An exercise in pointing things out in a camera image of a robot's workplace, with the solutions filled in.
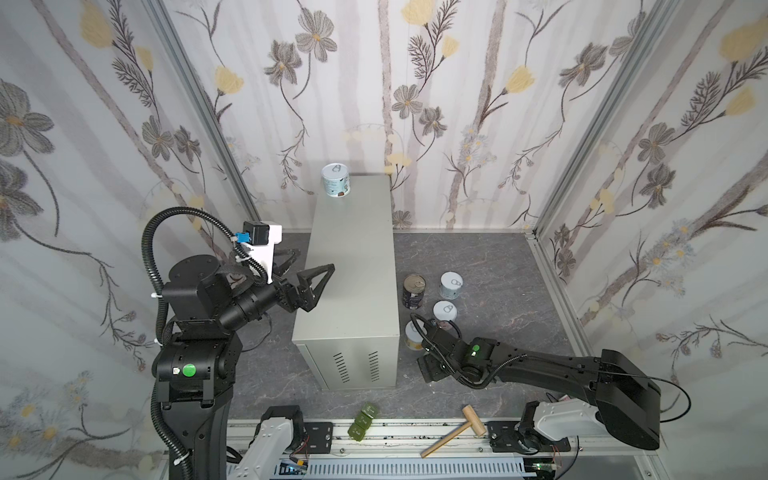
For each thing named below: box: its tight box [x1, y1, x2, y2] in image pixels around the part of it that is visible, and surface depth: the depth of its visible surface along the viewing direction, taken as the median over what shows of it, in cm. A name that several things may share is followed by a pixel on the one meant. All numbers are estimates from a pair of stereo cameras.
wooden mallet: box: [420, 404, 487, 459], surface depth 76 cm
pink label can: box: [432, 300, 458, 330], surface depth 95 cm
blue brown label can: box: [322, 163, 351, 198], surface depth 82 cm
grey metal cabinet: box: [292, 174, 400, 391], surface depth 67 cm
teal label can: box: [439, 271, 464, 300], surface depth 101 cm
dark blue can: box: [402, 274, 426, 310], surface depth 95 cm
